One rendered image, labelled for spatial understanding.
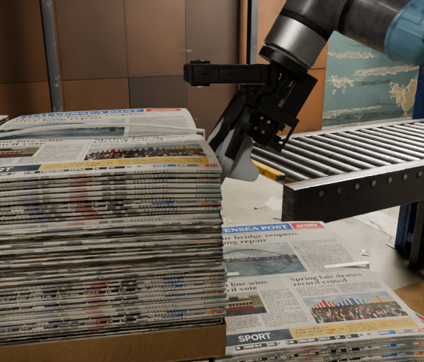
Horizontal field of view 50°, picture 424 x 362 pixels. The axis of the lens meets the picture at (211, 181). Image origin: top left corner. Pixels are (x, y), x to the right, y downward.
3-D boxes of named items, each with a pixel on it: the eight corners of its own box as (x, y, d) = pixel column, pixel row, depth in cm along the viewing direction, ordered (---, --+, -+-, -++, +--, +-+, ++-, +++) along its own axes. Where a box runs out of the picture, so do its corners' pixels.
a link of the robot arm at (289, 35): (288, 14, 56) (270, 16, 64) (269, 47, 57) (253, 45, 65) (335, 44, 58) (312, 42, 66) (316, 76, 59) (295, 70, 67)
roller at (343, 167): (357, 189, 134) (355, 175, 132) (268, 154, 174) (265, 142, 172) (369, 182, 136) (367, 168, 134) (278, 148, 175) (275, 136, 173)
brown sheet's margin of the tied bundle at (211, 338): (226, 357, 51) (227, 325, 50) (-42, 386, 47) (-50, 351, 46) (206, 284, 66) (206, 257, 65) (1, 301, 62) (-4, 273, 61)
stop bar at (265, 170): (275, 182, 123) (276, 175, 122) (204, 148, 160) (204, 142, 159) (285, 180, 124) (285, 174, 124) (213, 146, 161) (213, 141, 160)
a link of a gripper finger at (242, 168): (250, 208, 58) (272, 146, 61) (211, 189, 57) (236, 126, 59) (240, 210, 61) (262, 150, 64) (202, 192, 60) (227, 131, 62)
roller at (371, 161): (388, 183, 140) (387, 169, 138) (295, 149, 179) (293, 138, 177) (399, 177, 141) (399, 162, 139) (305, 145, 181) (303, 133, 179)
